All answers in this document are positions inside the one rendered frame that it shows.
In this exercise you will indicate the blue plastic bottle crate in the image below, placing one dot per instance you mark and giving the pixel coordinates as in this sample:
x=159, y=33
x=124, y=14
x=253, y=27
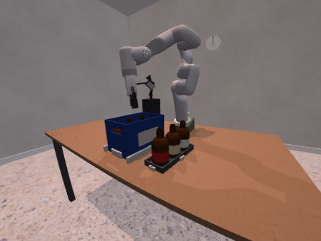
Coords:
x=134, y=136

